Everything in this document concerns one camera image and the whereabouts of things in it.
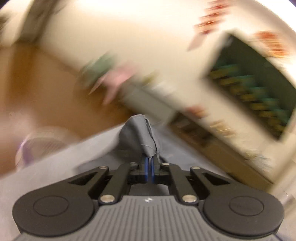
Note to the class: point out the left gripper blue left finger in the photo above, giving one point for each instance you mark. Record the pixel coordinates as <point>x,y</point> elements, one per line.
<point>119,182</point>

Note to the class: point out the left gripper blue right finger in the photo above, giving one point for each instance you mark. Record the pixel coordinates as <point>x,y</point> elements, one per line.
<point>176,181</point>

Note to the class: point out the grey garment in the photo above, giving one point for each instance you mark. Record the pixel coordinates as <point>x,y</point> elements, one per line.
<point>137,139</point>

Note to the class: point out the grey bed sheet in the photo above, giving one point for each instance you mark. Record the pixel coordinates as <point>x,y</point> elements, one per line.
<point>51,169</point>

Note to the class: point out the long grey tv sideboard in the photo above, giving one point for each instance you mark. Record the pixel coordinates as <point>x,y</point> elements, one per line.
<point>196,133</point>

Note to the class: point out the pink plastic chair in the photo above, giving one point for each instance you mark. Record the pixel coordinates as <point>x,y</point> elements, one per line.
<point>113,80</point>

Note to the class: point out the green plastic chair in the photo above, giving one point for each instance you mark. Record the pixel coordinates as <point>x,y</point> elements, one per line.
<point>93,70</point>

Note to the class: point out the red chinese knot decoration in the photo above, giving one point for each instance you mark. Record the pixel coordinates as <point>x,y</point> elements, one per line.
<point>214,14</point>

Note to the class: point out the black framed wall picture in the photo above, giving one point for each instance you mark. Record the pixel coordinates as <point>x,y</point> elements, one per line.
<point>255,83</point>

